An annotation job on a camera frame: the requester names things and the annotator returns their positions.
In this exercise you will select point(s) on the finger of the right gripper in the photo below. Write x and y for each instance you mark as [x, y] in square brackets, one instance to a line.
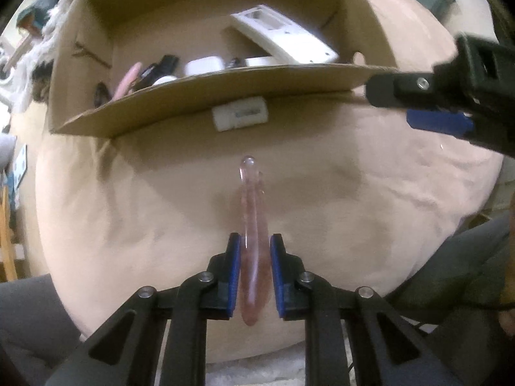
[417, 90]
[454, 124]

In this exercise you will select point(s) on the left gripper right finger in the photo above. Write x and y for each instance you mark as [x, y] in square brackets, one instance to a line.
[351, 337]

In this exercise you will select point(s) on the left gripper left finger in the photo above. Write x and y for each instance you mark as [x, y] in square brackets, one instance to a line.
[158, 337]

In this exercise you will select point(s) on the pink hair claw clip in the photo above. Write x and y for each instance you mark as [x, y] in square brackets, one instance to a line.
[255, 277]

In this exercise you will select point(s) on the black flashlight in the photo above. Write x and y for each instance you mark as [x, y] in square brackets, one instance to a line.
[146, 78]

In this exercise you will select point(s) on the white thermostat device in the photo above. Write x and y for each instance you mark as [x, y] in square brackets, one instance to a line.
[281, 37]

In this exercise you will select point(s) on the white charger adapter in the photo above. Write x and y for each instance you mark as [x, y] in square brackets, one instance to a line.
[260, 61]

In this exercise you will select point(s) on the white earbuds case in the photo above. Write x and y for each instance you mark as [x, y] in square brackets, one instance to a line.
[204, 66]

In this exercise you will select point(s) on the white pill bottle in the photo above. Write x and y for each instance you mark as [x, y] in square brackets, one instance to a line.
[164, 80]

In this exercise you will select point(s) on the pink compact mirror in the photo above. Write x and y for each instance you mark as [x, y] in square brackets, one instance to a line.
[125, 84]

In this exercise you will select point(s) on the shaggy white black blanket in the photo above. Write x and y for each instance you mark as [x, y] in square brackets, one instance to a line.
[33, 66]

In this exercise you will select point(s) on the cardboard box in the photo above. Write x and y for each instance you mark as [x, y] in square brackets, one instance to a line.
[102, 39]

